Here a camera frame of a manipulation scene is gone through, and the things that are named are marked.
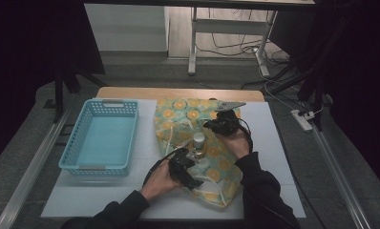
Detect white cabinet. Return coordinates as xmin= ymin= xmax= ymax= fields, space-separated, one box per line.
xmin=83 ymin=3 xmax=170 ymax=52

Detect white floor cable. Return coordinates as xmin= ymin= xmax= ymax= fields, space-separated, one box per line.
xmin=258 ymin=63 xmax=325 ymax=116

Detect small white-capped bottle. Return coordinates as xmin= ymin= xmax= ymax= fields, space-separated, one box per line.
xmin=192 ymin=132 xmax=207 ymax=151

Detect orange flower fabric bag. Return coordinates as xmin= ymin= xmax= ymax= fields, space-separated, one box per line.
xmin=153 ymin=96 xmax=245 ymax=210

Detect white metal desk frame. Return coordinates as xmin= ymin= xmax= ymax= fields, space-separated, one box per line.
xmin=187 ymin=6 xmax=279 ymax=77

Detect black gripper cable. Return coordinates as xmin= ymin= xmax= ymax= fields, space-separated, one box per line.
xmin=238 ymin=117 xmax=255 ymax=151
xmin=142 ymin=148 xmax=179 ymax=188

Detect black tripod stand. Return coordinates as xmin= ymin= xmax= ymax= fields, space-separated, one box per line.
xmin=53 ymin=66 xmax=106 ymax=123

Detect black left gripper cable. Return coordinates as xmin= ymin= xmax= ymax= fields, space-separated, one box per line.
xmin=142 ymin=148 xmax=179 ymax=188

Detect white power strip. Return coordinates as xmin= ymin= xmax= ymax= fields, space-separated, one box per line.
xmin=290 ymin=109 xmax=316 ymax=133

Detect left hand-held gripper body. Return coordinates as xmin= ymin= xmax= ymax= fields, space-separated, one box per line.
xmin=167 ymin=140 xmax=206 ymax=179

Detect person's right hand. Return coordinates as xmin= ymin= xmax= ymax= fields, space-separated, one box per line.
xmin=215 ymin=128 xmax=253 ymax=160

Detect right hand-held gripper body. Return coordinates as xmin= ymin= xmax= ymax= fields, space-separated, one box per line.
xmin=209 ymin=100 xmax=247 ymax=136

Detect black metal stands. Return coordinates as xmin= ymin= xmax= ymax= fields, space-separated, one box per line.
xmin=267 ymin=0 xmax=354 ymax=132

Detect black floor cables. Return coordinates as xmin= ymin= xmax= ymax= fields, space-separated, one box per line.
xmin=196 ymin=8 xmax=291 ymax=65

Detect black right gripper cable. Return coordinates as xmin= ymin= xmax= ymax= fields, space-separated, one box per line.
xmin=238 ymin=117 xmax=255 ymax=151

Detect aluminium floor rail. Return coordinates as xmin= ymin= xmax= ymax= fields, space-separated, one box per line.
xmin=310 ymin=125 xmax=372 ymax=229
xmin=0 ymin=104 xmax=73 ymax=229

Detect white table mat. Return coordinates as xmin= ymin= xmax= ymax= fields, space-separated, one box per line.
xmin=40 ymin=98 xmax=307 ymax=220

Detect person's left hand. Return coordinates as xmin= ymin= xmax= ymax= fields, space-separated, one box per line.
xmin=139 ymin=159 xmax=184 ymax=202

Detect blue plastic basket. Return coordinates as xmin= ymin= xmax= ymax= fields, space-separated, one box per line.
xmin=58 ymin=98 xmax=140 ymax=177

